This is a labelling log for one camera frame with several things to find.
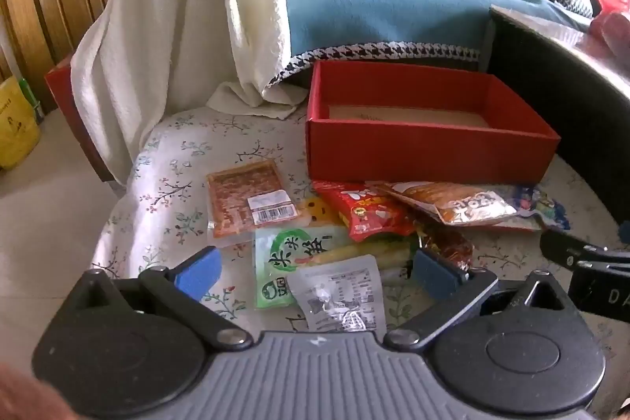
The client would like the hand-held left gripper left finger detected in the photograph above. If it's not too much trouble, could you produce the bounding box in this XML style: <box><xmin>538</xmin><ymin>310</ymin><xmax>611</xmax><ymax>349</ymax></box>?
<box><xmin>69</xmin><ymin>246</ymin><xmax>254</xmax><ymax>350</ymax></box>

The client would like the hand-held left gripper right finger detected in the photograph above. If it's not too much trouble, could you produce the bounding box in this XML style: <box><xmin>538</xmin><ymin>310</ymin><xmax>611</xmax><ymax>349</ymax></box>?
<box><xmin>383</xmin><ymin>248</ymin><xmax>580</xmax><ymax>350</ymax></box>

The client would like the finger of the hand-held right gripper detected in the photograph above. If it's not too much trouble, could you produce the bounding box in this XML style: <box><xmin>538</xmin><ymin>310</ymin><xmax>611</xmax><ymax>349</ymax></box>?
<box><xmin>539</xmin><ymin>229</ymin><xmax>630</xmax><ymax>274</ymax></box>

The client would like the orange silver snack packet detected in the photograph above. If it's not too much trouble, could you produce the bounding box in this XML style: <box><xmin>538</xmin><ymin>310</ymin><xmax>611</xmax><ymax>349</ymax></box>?
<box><xmin>369</xmin><ymin>180</ymin><xmax>520</xmax><ymax>226</ymax></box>

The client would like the orange-brown snack packet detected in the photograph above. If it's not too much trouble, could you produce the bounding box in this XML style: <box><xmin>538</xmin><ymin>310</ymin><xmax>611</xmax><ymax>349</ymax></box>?
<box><xmin>207</xmin><ymin>158</ymin><xmax>301</xmax><ymax>248</ymax></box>

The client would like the clear white printed snack packet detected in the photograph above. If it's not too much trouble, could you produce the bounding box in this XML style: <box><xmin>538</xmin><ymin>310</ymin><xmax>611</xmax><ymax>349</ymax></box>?
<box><xmin>286</xmin><ymin>253</ymin><xmax>389</xmax><ymax>333</ymax></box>

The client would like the red cardboard box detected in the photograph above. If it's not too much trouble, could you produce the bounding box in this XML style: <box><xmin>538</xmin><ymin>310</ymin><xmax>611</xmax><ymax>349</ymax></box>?
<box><xmin>305</xmin><ymin>60</ymin><xmax>562</xmax><ymax>185</ymax></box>

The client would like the dark coffee table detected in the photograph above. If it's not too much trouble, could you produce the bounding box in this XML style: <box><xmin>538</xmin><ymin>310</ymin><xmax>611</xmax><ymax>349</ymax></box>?
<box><xmin>485</xmin><ymin>4</ymin><xmax>630</xmax><ymax>248</ymax></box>

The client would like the red stool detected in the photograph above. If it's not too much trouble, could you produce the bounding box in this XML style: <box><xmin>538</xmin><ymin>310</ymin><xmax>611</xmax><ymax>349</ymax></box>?
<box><xmin>44</xmin><ymin>53</ymin><xmax>116</xmax><ymax>182</ymax></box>

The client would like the white towel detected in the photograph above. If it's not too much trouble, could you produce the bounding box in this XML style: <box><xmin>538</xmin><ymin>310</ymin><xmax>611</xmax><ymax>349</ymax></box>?
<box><xmin>70</xmin><ymin>0</ymin><xmax>308</xmax><ymax>187</ymax></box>

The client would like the blue houndstooth-trimmed sofa cover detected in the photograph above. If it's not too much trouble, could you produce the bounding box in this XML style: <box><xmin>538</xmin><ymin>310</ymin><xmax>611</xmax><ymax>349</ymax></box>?
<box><xmin>268</xmin><ymin>0</ymin><xmax>591</xmax><ymax>89</ymax></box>

